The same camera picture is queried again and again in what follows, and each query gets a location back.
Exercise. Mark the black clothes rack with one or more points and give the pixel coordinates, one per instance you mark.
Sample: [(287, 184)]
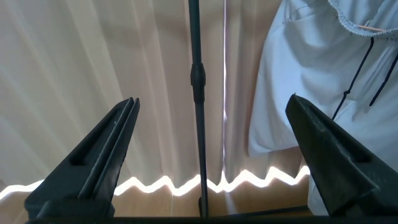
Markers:
[(198, 77)]

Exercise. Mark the beige curtain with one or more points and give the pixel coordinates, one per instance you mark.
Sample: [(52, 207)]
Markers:
[(77, 77)]

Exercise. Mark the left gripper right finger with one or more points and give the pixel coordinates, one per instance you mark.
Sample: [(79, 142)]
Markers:
[(342, 180)]

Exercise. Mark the pink clothes hanger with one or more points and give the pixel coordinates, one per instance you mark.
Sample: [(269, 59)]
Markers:
[(371, 28)]

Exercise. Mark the pale grey shorts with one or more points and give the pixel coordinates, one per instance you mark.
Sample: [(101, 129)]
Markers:
[(295, 77)]

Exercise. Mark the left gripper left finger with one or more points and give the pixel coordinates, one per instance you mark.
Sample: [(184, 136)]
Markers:
[(56, 193)]

